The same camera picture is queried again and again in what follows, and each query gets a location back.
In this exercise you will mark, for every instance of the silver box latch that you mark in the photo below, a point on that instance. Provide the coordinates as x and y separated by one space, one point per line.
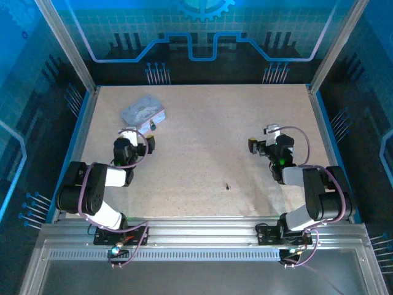
152 125

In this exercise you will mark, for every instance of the cartoon print tin box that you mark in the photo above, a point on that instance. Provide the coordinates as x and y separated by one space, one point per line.
141 110

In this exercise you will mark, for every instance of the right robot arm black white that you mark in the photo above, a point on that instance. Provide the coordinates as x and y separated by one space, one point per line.
294 219

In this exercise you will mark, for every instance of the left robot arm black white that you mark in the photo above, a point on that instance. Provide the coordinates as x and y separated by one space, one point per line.
102 213

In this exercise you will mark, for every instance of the lit connector board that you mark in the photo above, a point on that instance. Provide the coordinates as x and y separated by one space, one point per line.
116 250
293 251

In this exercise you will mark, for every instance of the aluminium extrusion beam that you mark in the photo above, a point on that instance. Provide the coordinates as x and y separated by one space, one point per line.
199 230

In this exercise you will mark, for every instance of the slotted aluminium strip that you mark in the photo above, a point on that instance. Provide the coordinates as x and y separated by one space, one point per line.
199 255

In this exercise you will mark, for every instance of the grey metal panel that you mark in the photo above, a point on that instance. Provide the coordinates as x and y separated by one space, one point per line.
184 279

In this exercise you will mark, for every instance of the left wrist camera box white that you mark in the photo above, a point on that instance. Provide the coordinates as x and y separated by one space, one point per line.
130 136

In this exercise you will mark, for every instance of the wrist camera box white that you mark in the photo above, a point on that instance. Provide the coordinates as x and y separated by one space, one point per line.
130 136
272 132

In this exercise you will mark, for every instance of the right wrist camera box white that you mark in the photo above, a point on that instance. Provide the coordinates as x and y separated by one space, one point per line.
272 132

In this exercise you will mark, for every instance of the aluminium and blue side rail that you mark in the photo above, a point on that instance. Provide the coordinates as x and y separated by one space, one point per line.
319 123
87 123

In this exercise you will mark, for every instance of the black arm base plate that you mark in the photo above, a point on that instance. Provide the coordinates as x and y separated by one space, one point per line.
267 236
102 238

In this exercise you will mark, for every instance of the aluminium upright post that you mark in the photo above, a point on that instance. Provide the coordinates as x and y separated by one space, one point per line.
70 46
337 46

